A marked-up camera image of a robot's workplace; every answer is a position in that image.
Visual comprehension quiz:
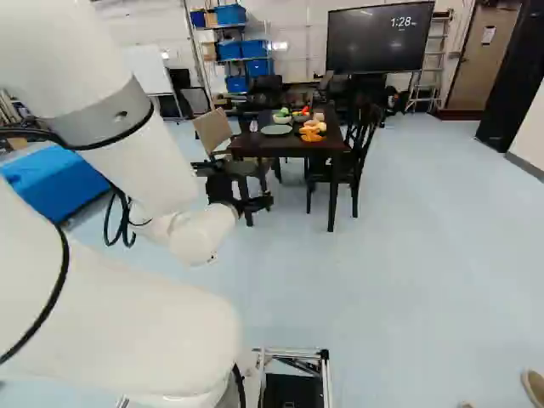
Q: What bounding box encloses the blue box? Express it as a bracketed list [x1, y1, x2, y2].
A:
[0, 145, 113, 225]

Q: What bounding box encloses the empty grey-green plate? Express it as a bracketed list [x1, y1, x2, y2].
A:
[259, 124, 295, 138]

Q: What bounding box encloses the dark wooden dining table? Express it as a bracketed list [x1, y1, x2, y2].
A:
[228, 103, 353, 234]

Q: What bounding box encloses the black office chair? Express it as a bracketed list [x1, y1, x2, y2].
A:
[247, 75, 285, 112]

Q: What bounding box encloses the metal shelf with blue bins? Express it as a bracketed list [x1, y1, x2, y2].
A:
[183, 0, 275, 112]

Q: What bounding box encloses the large black screen on stand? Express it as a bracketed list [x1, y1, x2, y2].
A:
[325, 0, 437, 112]

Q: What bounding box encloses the chair with tan back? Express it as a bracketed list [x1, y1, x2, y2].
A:
[190, 106, 275, 228]

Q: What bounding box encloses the dark wooden chair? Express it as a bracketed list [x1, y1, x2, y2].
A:
[304, 98, 387, 218]

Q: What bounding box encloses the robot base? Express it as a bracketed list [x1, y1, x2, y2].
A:
[237, 346, 333, 408]

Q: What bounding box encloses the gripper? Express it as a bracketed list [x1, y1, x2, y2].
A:
[234, 192, 275, 218]

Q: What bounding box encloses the orange plate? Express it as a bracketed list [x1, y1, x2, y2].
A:
[298, 125, 329, 143]

